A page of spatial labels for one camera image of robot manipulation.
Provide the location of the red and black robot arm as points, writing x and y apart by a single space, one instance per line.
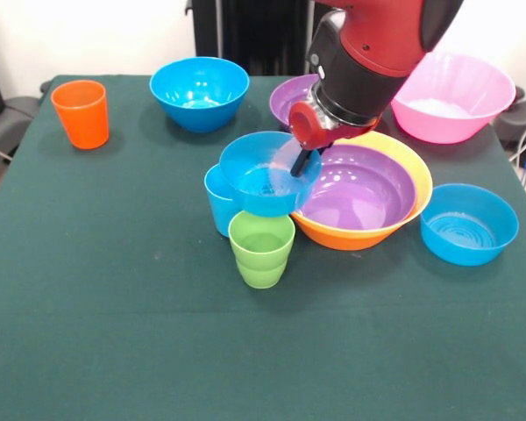
372 57

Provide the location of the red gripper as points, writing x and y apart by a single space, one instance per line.
309 129

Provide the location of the purple plastic bowl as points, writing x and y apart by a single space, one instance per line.
289 98
364 193

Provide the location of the orange plastic cup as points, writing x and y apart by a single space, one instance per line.
81 118

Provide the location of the dark green tablecloth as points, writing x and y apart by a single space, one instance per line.
263 351

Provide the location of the green plastic cup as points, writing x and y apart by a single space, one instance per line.
260 250

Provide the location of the orange plastic bowl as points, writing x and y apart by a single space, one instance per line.
346 239

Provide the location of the pink plastic bowl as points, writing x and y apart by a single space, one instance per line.
460 114

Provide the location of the light blue plastic cup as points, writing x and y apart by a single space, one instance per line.
219 210

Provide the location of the deep blue plastic bowl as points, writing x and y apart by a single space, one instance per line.
199 96

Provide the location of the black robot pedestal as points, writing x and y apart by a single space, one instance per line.
254 35

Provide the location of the black rounded equipment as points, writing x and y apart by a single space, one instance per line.
523 118

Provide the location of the shallow blue plastic bowl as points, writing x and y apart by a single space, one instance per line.
469 228
254 193

